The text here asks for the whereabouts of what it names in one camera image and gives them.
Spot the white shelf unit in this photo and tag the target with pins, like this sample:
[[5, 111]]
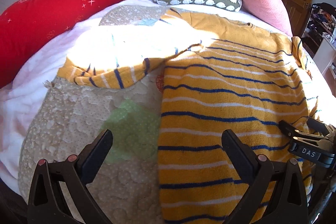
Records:
[[319, 40]]

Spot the yellow striped knit sweater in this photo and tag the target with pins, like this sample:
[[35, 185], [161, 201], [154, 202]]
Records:
[[218, 74]]

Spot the patchwork heart quilt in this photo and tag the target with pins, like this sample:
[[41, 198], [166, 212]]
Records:
[[126, 186]]

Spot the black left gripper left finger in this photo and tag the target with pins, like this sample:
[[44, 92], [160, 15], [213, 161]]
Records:
[[47, 203]]

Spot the red long bolster pillow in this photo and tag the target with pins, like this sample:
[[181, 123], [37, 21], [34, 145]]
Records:
[[27, 25]]

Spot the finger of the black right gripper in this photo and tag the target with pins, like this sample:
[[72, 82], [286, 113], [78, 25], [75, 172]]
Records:
[[319, 126], [289, 130]]

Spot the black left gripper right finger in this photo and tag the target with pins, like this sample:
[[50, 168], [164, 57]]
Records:
[[288, 203]]

